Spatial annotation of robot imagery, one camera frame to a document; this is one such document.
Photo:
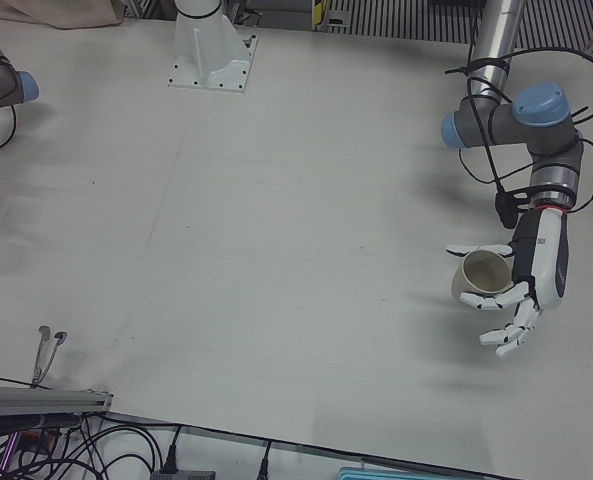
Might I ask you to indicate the white dexterous robot hand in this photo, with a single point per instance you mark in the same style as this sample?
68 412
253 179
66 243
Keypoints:
551 260

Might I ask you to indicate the beige ceramic mug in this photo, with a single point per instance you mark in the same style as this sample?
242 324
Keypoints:
486 272

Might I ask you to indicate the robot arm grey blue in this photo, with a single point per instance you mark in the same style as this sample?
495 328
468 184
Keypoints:
1 85
496 125

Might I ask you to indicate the light blue plastic bin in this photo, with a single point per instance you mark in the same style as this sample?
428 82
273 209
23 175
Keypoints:
376 475

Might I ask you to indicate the yellow black striped marker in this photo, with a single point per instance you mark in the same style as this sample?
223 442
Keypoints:
317 11

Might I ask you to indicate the dark grey power box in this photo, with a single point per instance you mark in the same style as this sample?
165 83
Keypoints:
183 474

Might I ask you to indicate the small metal clip tool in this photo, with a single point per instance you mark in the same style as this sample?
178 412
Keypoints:
38 372

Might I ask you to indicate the aluminium extrusion profile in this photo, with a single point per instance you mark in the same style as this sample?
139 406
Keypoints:
36 398

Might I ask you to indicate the beige cloth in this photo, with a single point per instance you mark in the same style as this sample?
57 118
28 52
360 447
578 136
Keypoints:
51 12

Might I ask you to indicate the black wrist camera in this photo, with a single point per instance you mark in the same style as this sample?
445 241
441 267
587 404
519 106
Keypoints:
506 205

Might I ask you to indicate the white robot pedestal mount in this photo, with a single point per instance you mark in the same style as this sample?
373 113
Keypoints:
211 50

